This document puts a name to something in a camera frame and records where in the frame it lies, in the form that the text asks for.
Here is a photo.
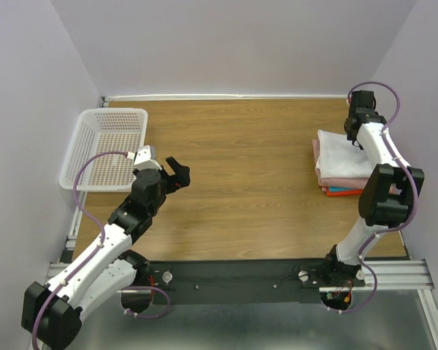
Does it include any teal folded t shirt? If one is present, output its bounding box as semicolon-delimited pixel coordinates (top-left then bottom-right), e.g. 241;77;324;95
328;187;353;193

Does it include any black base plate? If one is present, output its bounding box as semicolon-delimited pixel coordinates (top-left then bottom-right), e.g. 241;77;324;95
120;259;366;306

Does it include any red folded t shirt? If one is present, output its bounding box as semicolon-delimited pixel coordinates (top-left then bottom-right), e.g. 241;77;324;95
326;188;363;197

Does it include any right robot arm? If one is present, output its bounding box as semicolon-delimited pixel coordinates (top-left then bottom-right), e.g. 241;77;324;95
322;89;425;286

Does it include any pink folded t shirt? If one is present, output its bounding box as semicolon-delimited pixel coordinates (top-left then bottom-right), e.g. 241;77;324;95
312;140;368;190

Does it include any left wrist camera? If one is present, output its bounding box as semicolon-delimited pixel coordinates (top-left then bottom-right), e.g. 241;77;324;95
126;145;161;171

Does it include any white t shirt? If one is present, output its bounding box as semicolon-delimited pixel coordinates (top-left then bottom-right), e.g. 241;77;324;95
312;130;372;179

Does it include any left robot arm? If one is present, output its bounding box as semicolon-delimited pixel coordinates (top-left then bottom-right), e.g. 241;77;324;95
21;152;191;349

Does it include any white plastic basket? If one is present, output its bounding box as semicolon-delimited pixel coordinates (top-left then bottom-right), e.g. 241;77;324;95
58;108;149;193

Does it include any aluminium frame rail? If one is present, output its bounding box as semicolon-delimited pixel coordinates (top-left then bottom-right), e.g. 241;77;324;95
45;260;435;290

